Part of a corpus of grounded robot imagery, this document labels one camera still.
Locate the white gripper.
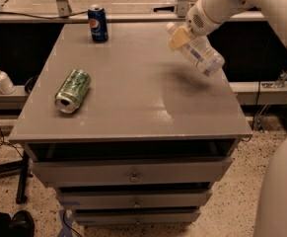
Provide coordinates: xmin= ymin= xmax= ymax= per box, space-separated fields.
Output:
xmin=167 ymin=0 xmax=252 ymax=51

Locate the clear plastic bottle blue label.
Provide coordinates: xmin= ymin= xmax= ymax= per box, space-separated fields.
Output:
xmin=167 ymin=22 xmax=225 ymax=76

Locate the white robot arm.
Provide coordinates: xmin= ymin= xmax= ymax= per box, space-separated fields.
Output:
xmin=167 ymin=0 xmax=287 ymax=237

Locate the white pump dispenser bottle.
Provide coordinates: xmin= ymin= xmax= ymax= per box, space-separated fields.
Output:
xmin=0 ymin=70 xmax=16 ymax=95

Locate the blue Pepsi can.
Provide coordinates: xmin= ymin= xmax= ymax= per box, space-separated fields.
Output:
xmin=88 ymin=5 xmax=108 ymax=42

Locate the grey drawer cabinet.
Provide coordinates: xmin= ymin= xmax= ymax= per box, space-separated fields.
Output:
xmin=10 ymin=23 xmax=251 ymax=215

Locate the green soda can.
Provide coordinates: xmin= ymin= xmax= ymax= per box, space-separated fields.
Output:
xmin=54 ymin=69 xmax=91 ymax=114

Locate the grey upper drawer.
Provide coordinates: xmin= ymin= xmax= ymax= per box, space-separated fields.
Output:
xmin=33 ymin=157 xmax=233 ymax=188

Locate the grey drawer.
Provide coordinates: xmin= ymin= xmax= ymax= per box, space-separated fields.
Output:
xmin=56 ymin=189 xmax=212 ymax=209
xmin=74 ymin=209 xmax=200 ymax=225
xmin=33 ymin=157 xmax=233 ymax=188

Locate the grey middle drawer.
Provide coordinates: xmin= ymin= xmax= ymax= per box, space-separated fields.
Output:
xmin=56 ymin=189 xmax=212 ymax=209

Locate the grey lower drawer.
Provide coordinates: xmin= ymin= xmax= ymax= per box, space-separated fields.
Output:
xmin=74 ymin=209 xmax=200 ymax=225

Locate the black stand leg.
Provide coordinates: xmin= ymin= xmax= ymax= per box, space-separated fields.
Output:
xmin=0 ymin=153 xmax=30 ymax=204

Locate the black shoe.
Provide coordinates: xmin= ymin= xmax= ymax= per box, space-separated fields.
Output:
xmin=0 ymin=210 xmax=35 ymax=237

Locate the metal frame rail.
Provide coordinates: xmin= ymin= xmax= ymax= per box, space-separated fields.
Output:
xmin=0 ymin=10 xmax=265 ymax=25

